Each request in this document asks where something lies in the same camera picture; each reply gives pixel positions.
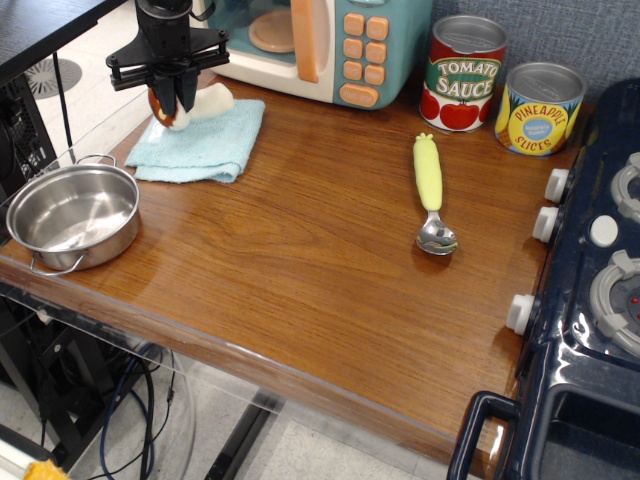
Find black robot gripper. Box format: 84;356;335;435
106;1;230;117

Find plush brown white mushroom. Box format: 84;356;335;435
148;83;234;131

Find light blue folded towel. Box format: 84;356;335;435
125;100;265;184

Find black desk at left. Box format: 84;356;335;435
1;0;124;86

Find stainless steel pot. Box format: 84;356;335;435
6;160;141;277

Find teal toy microwave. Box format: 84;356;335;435
194;0;432;110

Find tomato sauce can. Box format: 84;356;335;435
420;15;508;132

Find pineapple slices can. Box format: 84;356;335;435
495;62;587;157

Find black table leg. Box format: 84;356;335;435
204;390;283;480

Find white stove knob top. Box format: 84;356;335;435
544;168;570;204

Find white stove knob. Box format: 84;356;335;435
533;207;559;244
506;294;535;335
544;168;570;204

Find white stove knob middle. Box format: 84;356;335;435
533;207;559;244

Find yellow object at corner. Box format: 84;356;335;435
23;460;69;480

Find white stove knob bottom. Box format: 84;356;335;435
506;294;535;335

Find dark blue toy stove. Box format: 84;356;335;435
448;79;639;479

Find blue cable under table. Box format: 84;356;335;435
99;349;176;480

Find spoon with green handle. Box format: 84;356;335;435
413;133;458;256

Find black cable under table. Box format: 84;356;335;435
89;349;176;480

